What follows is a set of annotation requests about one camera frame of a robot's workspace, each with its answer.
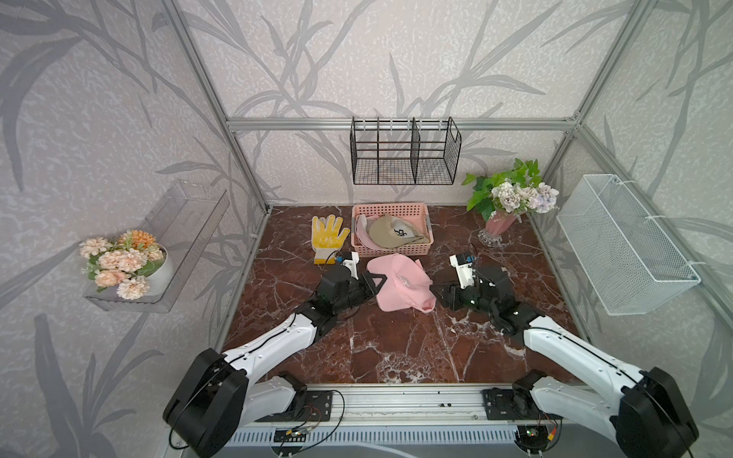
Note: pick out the pink baseball cap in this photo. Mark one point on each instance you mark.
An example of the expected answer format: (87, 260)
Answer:
(407, 284)
(362, 225)

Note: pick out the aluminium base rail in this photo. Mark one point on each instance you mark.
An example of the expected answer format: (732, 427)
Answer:
(450, 404)

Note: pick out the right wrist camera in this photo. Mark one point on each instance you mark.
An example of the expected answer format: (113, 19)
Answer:
(463, 265)

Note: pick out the white mesh wall basket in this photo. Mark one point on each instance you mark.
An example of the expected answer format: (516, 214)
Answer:
(630, 261)

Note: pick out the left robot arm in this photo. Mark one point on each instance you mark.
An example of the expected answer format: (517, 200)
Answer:
(221, 391)

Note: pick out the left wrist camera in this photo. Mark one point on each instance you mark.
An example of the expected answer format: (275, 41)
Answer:
(351, 261)

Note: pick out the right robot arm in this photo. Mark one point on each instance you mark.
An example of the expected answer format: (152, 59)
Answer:
(640, 411)

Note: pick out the yellow work glove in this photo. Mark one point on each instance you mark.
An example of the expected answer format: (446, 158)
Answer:
(327, 238)

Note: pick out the beige baseball cap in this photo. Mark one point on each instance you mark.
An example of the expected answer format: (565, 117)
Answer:
(391, 232)

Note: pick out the black wire rack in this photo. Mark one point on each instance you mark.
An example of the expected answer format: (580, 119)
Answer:
(404, 151)

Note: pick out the pink vase with flowers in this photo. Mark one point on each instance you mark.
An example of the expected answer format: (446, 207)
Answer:
(506, 197)

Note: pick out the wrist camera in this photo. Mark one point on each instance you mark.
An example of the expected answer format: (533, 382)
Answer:
(463, 265)
(351, 261)

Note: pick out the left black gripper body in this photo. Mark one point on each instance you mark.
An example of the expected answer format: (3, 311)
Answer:
(355, 293)

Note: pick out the white pot peach flowers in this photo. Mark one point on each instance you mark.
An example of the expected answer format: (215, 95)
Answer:
(134, 265)

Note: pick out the pink plastic basket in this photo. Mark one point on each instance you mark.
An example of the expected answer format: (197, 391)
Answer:
(416, 213)

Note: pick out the clear acrylic shelf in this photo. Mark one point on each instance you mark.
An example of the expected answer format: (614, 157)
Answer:
(183, 221)

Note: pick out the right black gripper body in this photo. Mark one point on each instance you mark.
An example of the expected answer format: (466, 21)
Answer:
(471, 298)

